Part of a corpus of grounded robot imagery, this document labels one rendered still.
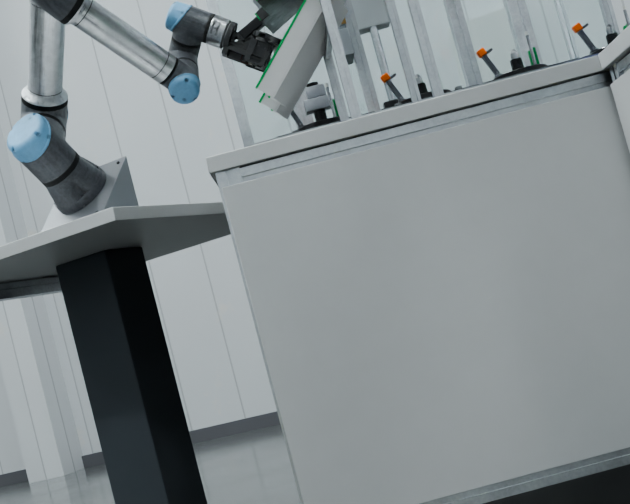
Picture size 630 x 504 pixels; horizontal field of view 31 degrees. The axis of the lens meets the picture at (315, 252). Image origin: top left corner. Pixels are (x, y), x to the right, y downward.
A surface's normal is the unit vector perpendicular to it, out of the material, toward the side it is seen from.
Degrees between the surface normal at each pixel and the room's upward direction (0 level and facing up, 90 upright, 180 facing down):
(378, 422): 90
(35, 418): 90
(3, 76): 90
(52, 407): 90
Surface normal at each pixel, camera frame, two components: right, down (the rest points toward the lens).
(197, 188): -0.44, 0.06
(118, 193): 0.83, -0.26
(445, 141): 0.00, -0.07
